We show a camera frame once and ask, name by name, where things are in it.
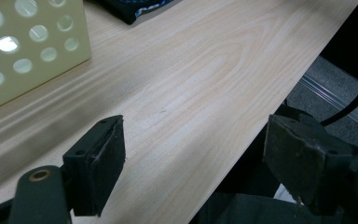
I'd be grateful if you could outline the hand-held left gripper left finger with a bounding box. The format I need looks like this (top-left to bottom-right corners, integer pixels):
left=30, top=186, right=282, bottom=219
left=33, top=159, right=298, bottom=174
left=62, top=115, right=127, bottom=217

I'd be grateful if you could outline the pale yellow perforated plastic basket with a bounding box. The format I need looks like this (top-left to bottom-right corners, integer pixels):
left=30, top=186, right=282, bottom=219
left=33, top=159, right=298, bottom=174
left=0, top=0, right=92, bottom=117

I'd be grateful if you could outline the black and blue patterned cloth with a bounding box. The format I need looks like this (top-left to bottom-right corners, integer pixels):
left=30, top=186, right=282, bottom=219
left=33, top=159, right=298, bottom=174
left=96, top=0, right=183, bottom=26

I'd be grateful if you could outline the metal floor rail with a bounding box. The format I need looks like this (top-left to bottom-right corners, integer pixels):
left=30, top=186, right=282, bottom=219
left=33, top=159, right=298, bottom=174
left=300, top=74, right=358, bottom=135

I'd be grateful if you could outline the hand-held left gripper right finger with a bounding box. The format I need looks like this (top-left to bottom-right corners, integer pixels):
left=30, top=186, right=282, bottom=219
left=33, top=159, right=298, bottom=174
left=262, top=113, right=358, bottom=217

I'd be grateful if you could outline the black floor cable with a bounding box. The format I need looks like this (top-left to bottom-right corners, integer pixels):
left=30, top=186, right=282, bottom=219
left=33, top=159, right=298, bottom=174
left=319, top=70, right=358, bottom=128

